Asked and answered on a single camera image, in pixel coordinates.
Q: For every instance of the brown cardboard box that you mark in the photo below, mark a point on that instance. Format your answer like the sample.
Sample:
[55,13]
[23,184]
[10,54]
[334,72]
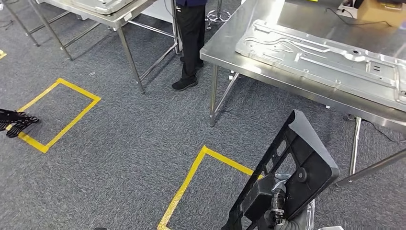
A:
[380,12]

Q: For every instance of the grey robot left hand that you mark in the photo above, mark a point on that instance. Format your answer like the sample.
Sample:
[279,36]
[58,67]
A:
[16,119]

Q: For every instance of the stainless steel workbench table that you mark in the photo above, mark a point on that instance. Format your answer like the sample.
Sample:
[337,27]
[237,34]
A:
[127,17]
[241,47]

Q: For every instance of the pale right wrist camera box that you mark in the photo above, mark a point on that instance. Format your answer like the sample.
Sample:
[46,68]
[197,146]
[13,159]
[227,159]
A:
[331,228]

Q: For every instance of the black flat plate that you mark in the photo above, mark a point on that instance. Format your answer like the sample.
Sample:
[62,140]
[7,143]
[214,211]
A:
[101,228]

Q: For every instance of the person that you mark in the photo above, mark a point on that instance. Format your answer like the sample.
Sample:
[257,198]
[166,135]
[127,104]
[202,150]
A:
[192,41]

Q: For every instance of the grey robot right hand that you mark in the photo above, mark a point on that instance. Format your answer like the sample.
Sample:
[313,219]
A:
[279,200]

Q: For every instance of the black plastic slotted panel part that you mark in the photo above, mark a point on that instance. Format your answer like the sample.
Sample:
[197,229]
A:
[314,168]

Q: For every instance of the stamped sheet metal panel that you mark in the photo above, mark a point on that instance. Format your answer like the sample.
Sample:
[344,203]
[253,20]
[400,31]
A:
[101,5]
[317,60]

